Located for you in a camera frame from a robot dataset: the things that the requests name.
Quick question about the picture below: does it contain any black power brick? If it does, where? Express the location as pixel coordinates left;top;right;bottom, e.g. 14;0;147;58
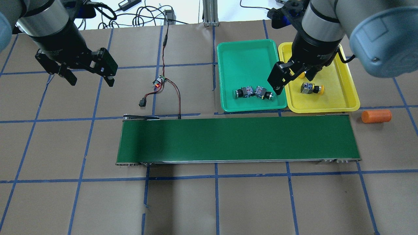
267;8;284;20

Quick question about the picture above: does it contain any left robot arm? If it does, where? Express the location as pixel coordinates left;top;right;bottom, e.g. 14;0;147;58
1;0;118;87

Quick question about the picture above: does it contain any green conveyor belt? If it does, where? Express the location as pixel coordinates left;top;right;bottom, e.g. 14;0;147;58
115;115;361;166

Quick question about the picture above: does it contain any black power adapter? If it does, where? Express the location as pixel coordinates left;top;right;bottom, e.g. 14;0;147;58
118;0;142;12

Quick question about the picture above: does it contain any red black wire cable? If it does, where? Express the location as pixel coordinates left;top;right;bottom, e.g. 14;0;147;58
138;20;182;119

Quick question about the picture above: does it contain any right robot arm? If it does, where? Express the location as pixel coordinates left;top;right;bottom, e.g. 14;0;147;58
267;0;418;95

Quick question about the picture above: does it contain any plain orange cylinder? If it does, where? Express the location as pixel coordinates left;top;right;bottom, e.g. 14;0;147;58
361;109;392;123

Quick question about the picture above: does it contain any aluminium frame post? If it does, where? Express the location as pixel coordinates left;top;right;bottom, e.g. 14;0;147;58
202;0;219;28

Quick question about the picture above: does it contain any green plastic tray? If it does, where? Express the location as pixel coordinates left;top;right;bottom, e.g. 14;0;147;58
217;39;288;113

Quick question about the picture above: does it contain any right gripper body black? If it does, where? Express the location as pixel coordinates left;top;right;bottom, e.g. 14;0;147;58
289;33;342;73

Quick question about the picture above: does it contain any small motor controller board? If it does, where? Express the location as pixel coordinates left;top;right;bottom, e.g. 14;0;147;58
153;75;166;88

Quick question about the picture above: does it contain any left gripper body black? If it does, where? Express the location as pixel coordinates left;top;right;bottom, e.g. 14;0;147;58
29;23;100;73

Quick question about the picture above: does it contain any green push button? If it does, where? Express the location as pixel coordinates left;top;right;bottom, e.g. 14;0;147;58
254;86;274;100
233;86;255;99

